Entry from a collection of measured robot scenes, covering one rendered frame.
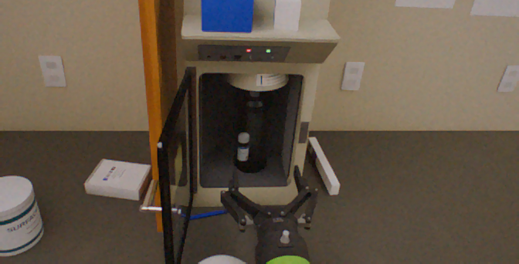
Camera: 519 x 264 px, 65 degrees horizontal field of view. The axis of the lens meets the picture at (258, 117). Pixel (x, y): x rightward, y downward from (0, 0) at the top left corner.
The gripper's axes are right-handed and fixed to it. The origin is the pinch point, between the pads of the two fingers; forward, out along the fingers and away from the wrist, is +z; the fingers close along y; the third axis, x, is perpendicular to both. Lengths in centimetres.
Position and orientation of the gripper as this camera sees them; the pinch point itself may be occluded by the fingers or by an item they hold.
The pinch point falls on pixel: (266, 174)
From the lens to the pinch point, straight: 90.7
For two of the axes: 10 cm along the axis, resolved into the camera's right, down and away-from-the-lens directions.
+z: -1.1, -5.2, 8.5
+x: -0.7, 8.5, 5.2
